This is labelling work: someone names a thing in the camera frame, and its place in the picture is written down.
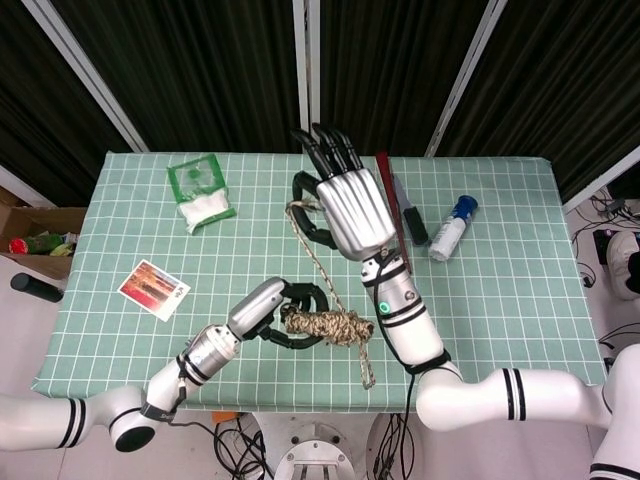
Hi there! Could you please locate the brown cardboard box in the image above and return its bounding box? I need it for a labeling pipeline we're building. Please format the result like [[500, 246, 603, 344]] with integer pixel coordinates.
[[0, 187, 89, 281]]

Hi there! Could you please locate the red picture postcard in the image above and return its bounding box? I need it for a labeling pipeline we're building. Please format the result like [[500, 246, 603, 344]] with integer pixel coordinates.
[[116, 258, 193, 323]]

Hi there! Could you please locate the white bottle blue cap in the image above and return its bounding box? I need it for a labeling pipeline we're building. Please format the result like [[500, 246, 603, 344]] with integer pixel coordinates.
[[427, 194, 480, 263]]

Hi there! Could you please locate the beige braided rope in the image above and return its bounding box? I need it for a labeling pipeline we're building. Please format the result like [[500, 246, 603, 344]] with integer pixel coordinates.
[[283, 198, 377, 391]]

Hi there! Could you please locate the black floor cable bundle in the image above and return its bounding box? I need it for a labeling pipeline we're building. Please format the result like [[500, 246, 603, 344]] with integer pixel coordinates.
[[169, 412, 275, 480], [368, 412, 417, 480], [568, 192, 640, 351]]

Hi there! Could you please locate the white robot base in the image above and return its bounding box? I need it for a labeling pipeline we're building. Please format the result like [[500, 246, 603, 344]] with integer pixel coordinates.
[[249, 411, 374, 480]]

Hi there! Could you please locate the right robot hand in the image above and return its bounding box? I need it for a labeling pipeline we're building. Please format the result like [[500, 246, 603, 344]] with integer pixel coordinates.
[[291, 122, 397, 262]]

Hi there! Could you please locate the green white plastic packet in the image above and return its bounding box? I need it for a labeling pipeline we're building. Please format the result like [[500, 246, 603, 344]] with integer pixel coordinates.
[[166, 153, 238, 236]]

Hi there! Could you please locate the red folded fan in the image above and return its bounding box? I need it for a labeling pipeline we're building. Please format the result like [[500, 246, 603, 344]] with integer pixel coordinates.
[[374, 151, 414, 276]]

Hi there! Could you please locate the white metal frame post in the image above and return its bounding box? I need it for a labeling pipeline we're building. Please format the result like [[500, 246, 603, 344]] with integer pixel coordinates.
[[0, 164, 55, 208], [561, 158, 640, 214], [424, 0, 509, 158], [308, 0, 322, 132], [21, 0, 150, 153], [292, 0, 310, 132]]

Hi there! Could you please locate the white rounded object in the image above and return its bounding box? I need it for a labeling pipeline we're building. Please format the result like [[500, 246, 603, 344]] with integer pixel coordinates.
[[606, 229, 640, 302]]

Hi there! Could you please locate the black cylinder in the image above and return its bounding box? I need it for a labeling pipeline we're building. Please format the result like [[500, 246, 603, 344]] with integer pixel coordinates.
[[10, 272, 66, 304]]

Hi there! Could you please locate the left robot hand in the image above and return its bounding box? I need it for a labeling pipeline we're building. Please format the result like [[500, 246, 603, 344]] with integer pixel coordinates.
[[227, 276, 332, 351]]

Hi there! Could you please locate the green checked tablecloth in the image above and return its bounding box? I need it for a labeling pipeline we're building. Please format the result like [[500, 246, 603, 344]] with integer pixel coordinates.
[[30, 151, 609, 414]]

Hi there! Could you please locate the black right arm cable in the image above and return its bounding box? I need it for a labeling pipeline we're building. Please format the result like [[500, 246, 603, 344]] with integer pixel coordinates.
[[371, 248, 452, 417]]

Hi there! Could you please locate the black pleated curtain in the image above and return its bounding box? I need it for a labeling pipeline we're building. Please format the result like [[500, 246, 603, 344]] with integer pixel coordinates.
[[319, 0, 485, 157], [438, 0, 640, 205], [49, 0, 302, 153], [0, 0, 137, 207]]

